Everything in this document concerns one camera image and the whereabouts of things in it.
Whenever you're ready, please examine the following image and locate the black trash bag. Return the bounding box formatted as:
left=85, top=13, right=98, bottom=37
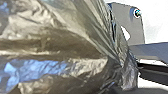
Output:
left=0, top=0, right=140, bottom=94

